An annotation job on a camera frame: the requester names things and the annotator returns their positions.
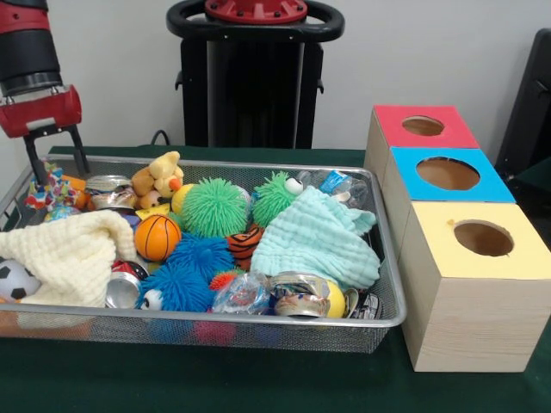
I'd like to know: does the black upright panel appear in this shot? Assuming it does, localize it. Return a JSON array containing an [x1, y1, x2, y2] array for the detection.
[[495, 28, 551, 199]]

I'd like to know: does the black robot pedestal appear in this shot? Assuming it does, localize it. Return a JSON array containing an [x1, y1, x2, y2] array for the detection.
[[166, 0, 345, 149]]

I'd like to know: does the colourful patterned knotted toy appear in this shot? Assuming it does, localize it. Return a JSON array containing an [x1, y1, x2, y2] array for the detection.
[[23, 162, 75, 213]]

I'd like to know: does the small black white soccer ball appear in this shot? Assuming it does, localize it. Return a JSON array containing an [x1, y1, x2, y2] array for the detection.
[[0, 261, 40, 302]]

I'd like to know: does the blue spiky rubber ball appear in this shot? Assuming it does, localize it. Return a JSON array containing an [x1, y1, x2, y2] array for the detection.
[[164, 232, 235, 274]]

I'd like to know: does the clear mesh bin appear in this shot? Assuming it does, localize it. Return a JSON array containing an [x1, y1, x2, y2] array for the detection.
[[0, 155, 407, 354]]

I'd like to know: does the small orange basketball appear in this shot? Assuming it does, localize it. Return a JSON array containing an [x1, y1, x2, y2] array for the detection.
[[134, 213, 183, 261]]

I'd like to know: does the dark green table cloth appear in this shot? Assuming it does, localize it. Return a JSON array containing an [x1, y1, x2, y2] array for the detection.
[[0, 145, 551, 413]]

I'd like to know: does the wooden box with three holes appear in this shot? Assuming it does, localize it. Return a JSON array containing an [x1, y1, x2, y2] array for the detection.
[[364, 105, 551, 373]]

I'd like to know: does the green spiky rubber ball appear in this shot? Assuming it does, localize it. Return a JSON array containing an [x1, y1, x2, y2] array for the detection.
[[181, 177, 251, 238]]

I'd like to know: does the green furry monster toy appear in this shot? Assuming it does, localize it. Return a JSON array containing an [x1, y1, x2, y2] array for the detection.
[[251, 171, 304, 228]]

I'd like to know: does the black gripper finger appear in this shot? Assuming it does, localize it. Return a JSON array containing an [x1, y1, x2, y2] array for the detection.
[[22, 135, 45, 187], [68, 126, 90, 178]]

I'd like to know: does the yellow plush animal toy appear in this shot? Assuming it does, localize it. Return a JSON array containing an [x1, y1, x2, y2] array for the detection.
[[131, 151, 184, 210]]

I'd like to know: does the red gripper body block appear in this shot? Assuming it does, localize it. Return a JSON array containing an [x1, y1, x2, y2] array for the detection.
[[0, 84, 84, 139]]

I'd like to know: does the orange tiger striped ball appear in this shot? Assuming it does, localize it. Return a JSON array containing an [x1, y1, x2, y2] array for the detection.
[[226, 224, 266, 272]]

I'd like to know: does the blue furry monster toy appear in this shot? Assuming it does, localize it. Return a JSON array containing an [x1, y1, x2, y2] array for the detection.
[[138, 262, 218, 312]]

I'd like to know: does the cream muslin cloth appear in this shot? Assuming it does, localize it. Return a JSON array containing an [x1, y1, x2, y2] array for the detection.
[[0, 209, 137, 308]]

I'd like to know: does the mint green muslin cloth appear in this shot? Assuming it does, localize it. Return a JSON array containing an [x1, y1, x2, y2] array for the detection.
[[250, 186, 381, 291]]

